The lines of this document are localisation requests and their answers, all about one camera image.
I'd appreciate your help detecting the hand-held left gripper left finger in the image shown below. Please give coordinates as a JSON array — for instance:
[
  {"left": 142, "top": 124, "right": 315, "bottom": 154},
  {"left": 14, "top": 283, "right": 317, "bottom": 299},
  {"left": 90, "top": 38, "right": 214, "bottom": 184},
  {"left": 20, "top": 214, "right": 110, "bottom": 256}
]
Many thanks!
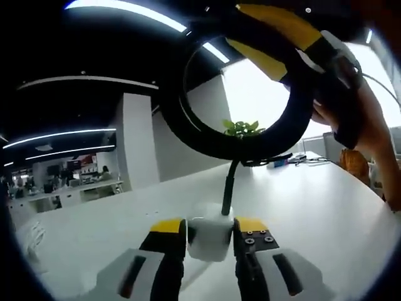
[{"left": 96, "top": 218, "right": 189, "bottom": 301}]

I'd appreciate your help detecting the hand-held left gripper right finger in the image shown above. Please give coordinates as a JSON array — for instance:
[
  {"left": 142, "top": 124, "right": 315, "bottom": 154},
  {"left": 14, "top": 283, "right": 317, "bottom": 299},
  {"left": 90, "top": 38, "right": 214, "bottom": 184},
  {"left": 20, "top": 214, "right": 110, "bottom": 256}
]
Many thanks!
[{"left": 233, "top": 216, "right": 324, "bottom": 301}]

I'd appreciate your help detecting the white charger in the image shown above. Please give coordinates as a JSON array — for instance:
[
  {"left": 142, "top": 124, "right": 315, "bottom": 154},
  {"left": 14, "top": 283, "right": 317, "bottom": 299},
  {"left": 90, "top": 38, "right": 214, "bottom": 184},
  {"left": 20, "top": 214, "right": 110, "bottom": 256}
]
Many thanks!
[{"left": 187, "top": 203, "right": 236, "bottom": 263}]

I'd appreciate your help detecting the black charger cable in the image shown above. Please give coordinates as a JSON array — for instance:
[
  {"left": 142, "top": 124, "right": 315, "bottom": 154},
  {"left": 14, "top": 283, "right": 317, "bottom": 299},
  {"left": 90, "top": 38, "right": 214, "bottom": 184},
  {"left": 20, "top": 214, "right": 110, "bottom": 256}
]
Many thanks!
[{"left": 158, "top": 34, "right": 317, "bottom": 217}]

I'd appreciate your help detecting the grey desk partition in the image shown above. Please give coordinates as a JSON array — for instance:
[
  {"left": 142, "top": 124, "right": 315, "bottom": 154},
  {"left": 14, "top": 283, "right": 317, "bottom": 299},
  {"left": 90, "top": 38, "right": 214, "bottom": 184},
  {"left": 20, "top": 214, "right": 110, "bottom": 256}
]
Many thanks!
[{"left": 302, "top": 131, "right": 344, "bottom": 164}]

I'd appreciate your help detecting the white office desk row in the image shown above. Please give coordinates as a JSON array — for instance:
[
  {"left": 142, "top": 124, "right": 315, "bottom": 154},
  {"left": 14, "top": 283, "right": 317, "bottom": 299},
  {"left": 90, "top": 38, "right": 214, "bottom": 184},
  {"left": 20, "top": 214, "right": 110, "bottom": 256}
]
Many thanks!
[{"left": 9, "top": 180, "right": 125, "bottom": 214}]

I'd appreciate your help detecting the straight ceiling light strip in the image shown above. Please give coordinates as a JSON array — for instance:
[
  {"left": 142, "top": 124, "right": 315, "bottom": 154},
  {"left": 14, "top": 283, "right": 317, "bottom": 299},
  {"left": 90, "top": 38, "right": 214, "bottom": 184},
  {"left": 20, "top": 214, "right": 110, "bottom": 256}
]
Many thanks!
[
  {"left": 3, "top": 127, "right": 117, "bottom": 150},
  {"left": 24, "top": 144, "right": 116, "bottom": 161}
]

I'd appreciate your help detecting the person's right hand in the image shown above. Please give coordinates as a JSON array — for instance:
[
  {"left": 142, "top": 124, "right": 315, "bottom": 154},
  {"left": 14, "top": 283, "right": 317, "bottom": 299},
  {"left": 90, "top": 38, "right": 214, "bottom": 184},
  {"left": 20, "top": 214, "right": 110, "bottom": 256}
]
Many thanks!
[{"left": 310, "top": 81, "right": 392, "bottom": 157}]

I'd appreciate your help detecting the green potted plant white pot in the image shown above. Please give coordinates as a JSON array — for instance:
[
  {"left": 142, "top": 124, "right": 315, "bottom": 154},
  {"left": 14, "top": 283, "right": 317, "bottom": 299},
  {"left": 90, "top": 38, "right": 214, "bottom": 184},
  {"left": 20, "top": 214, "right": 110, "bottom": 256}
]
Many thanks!
[{"left": 222, "top": 120, "right": 267, "bottom": 139}]

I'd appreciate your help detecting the orange bag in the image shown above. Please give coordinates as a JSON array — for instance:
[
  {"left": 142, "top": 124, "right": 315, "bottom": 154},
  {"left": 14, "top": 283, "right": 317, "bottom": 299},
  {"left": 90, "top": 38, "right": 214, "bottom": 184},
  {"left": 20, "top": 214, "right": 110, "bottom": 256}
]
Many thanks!
[{"left": 340, "top": 148, "right": 371, "bottom": 186}]

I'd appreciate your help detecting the long curved ceiling light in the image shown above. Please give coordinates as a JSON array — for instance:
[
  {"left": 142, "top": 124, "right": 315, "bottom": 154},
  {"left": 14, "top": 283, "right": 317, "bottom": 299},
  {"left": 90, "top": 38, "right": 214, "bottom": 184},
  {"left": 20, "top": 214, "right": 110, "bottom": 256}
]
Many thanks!
[{"left": 64, "top": 0, "right": 231, "bottom": 63}]

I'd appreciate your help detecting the white ceiling track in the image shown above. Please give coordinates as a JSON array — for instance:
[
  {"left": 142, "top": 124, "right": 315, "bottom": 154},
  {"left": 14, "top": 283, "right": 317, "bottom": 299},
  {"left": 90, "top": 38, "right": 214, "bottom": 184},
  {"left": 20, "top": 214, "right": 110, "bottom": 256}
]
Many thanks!
[{"left": 17, "top": 73, "right": 157, "bottom": 92}]

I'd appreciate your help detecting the thin white cable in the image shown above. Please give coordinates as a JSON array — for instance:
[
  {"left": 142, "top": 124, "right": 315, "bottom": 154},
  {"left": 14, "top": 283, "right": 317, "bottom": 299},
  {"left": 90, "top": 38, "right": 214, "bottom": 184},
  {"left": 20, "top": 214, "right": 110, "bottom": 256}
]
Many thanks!
[{"left": 360, "top": 71, "right": 401, "bottom": 109}]

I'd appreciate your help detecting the white coiled cable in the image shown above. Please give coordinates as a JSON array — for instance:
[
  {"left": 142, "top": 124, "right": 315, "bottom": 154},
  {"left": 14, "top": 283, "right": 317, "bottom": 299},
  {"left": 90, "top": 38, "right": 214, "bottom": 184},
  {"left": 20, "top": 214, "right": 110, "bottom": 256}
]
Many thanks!
[{"left": 26, "top": 219, "right": 48, "bottom": 261}]

